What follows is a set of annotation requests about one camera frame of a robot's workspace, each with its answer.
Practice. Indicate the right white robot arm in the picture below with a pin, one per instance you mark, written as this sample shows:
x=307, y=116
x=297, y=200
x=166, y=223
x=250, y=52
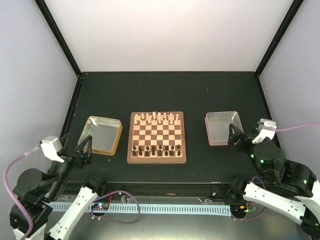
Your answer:
x=286, y=187

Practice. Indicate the light blue cable duct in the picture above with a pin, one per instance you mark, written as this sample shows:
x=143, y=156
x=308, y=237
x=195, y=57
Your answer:
x=164, y=209

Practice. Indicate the row of white chess pieces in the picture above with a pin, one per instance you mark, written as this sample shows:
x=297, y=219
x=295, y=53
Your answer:
x=157, y=118

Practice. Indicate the pink rimmed metal tray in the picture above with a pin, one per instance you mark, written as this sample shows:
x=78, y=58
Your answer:
x=217, y=126

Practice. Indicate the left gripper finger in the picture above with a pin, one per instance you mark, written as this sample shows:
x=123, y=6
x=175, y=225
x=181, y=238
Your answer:
x=83, y=150
x=65, y=140

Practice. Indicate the black rail base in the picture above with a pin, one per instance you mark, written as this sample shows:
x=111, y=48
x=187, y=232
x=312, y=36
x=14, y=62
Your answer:
x=219, y=191

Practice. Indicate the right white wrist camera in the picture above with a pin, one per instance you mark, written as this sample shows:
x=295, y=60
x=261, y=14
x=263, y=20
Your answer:
x=266, y=130

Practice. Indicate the wooden chess board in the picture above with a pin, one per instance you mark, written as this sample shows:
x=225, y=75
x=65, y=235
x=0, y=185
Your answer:
x=154, y=135

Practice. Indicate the gold rimmed metal tray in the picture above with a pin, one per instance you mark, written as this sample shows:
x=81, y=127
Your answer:
x=105, y=134

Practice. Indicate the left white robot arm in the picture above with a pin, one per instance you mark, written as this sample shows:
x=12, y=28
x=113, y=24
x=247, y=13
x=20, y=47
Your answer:
x=35, y=190

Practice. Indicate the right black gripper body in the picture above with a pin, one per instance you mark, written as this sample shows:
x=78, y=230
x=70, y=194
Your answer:
x=242, y=146

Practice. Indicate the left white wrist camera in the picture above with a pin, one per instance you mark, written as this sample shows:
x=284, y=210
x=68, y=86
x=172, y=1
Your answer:
x=51, y=146

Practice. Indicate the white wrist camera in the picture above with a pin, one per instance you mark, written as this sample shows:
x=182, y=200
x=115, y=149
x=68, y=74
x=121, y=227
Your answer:
x=51, y=146
x=266, y=130

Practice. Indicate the small circuit board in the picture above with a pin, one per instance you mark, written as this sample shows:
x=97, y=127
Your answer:
x=100, y=206

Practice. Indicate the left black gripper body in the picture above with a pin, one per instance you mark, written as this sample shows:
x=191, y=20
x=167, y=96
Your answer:
x=78, y=161

